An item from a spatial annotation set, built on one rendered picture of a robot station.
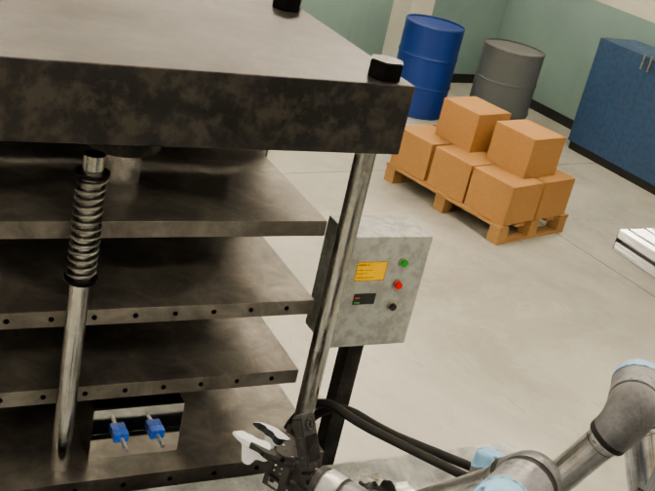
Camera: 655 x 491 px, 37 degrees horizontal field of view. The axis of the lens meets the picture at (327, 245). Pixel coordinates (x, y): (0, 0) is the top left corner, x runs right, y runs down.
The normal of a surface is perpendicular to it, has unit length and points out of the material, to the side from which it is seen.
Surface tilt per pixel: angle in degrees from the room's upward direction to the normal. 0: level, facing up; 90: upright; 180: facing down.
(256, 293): 0
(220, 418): 0
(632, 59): 90
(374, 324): 90
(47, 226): 90
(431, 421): 0
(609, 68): 90
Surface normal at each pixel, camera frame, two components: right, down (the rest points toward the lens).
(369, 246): 0.42, 0.46
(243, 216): 0.20, -0.89
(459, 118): -0.77, 0.12
